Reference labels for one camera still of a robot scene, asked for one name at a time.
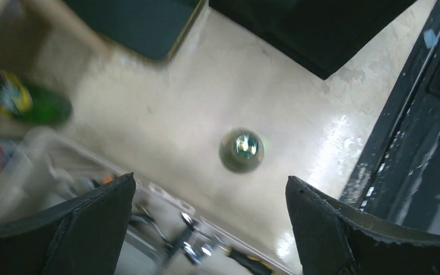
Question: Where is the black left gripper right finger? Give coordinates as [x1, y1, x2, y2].
[285, 176, 440, 274]

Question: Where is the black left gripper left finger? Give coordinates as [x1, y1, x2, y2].
[0, 173, 136, 274]

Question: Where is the beige plastic toolbox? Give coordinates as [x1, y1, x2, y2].
[0, 128, 291, 274]

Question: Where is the green perrier glass bottle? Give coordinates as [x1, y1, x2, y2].
[0, 70, 73, 126]

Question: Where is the black fabric tote bag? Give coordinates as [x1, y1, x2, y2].
[209, 0, 414, 80]

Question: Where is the wooden shelf unit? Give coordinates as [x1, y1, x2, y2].
[0, 1, 112, 99]

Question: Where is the black plastic tray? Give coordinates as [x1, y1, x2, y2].
[65, 0, 205, 61]

